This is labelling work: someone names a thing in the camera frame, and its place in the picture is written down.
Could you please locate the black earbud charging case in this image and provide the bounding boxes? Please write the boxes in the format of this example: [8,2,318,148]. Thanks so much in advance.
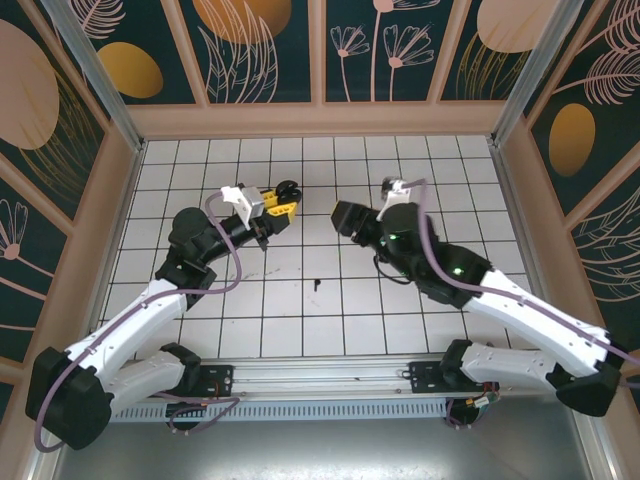
[276,178,303,204]

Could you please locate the grey metal sheet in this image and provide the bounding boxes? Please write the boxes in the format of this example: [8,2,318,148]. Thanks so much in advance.
[29,419,614,480]

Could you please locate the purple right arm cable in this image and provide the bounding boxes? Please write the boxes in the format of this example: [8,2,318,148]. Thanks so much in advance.
[407,179,640,389]

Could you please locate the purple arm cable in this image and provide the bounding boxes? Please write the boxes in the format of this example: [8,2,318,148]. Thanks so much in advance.
[407,179,640,389]
[33,192,246,454]

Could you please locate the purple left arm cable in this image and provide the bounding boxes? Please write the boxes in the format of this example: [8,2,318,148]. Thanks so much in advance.
[33,192,246,454]

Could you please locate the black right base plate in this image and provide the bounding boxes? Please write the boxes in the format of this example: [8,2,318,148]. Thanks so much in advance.
[408,360,454,396]

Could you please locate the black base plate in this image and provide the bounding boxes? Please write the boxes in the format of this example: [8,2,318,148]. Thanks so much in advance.
[143,364,236,400]
[408,360,454,396]

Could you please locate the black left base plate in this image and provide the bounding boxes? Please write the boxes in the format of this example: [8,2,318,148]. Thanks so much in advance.
[143,364,236,400]

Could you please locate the aluminium mounting rail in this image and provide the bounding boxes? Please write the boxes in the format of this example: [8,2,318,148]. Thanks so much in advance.
[47,354,594,401]

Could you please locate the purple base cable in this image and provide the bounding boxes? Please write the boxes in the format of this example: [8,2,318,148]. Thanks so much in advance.
[446,398,482,431]
[167,392,245,436]

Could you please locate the slotted grey cable duct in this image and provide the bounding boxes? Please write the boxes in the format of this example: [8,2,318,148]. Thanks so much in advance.
[67,403,451,422]

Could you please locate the aluminium frame post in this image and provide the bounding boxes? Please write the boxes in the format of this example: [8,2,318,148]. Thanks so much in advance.
[490,0,597,147]
[42,0,147,154]

